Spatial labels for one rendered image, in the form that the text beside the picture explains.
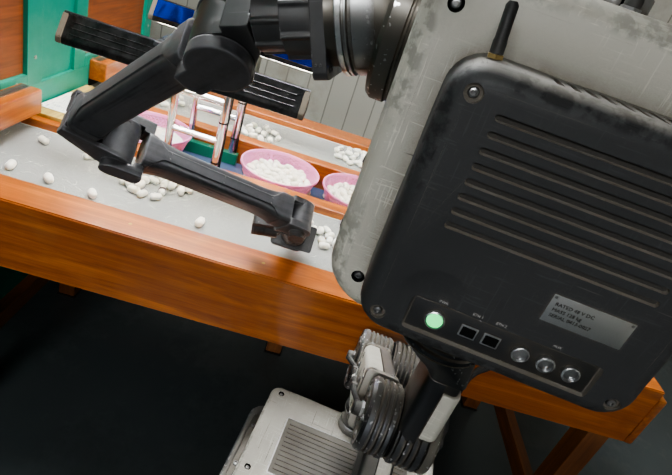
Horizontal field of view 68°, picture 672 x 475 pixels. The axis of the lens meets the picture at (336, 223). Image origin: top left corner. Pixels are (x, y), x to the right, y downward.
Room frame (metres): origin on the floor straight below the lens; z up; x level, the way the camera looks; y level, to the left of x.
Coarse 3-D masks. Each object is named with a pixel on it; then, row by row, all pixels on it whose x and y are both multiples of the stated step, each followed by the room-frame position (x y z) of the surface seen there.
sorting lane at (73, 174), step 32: (32, 128) 1.25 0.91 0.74; (0, 160) 1.04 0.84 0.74; (32, 160) 1.09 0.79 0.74; (64, 160) 1.14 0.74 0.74; (96, 160) 1.20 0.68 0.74; (64, 192) 1.00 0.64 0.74; (128, 192) 1.10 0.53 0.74; (192, 224) 1.06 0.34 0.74; (224, 224) 1.11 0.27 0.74; (320, 224) 1.28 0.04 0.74; (288, 256) 1.07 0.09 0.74; (320, 256) 1.12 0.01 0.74
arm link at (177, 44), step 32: (160, 64) 0.59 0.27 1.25; (192, 64) 0.54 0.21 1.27; (224, 64) 0.54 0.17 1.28; (96, 96) 0.66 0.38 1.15; (128, 96) 0.63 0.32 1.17; (160, 96) 0.63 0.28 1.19; (64, 128) 0.68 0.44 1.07; (96, 128) 0.69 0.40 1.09; (128, 128) 0.77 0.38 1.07; (128, 160) 0.74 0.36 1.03
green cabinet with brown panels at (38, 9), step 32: (0, 0) 1.20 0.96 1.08; (32, 0) 1.31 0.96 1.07; (64, 0) 1.48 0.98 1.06; (96, 0) 1.68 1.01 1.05; (128, 0) 1.94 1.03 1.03; (0, 32) 1.20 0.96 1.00; (32, 32) 1.31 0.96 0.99; (0, 64) 1.20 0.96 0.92; (32, 64) 1.31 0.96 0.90; (64, 64) 1.50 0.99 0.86
